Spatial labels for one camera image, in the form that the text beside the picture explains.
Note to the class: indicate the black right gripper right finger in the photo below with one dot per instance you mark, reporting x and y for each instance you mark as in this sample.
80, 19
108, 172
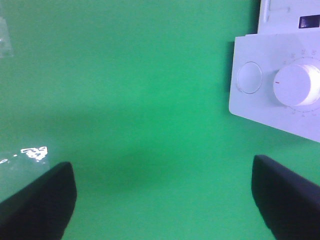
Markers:
288, 203

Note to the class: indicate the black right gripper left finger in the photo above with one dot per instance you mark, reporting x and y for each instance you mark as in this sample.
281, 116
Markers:
43, 209

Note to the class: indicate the white round knob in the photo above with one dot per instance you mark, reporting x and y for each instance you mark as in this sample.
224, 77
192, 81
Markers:
297, 85

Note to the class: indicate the round door release button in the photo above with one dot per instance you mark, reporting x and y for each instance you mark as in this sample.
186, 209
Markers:
249, 77

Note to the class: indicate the white microwave oven body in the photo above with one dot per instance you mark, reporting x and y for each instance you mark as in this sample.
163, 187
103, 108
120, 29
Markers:
288, 33

